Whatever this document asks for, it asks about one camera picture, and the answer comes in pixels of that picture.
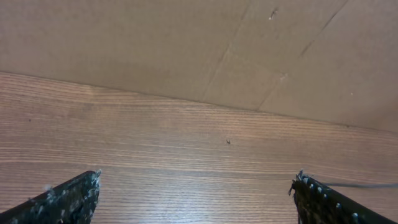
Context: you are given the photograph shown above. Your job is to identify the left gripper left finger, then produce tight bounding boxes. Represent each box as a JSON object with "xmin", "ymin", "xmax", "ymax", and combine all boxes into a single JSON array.
[{"xmin": 1, "ymin": 170, "xmax": 101, "ymax": 224}]

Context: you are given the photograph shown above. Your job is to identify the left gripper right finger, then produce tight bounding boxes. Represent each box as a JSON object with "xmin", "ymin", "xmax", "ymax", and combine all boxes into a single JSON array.
[{"xmin": 288, "ymin": 170, "xmax": 397, "ymax": 224}]

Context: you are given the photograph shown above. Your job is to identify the black USB-C cable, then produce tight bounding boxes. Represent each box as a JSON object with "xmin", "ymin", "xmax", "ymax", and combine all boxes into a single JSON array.
[{"xmin": 323, "ymin": 182, "xmax": 398, "ymax": 189}]

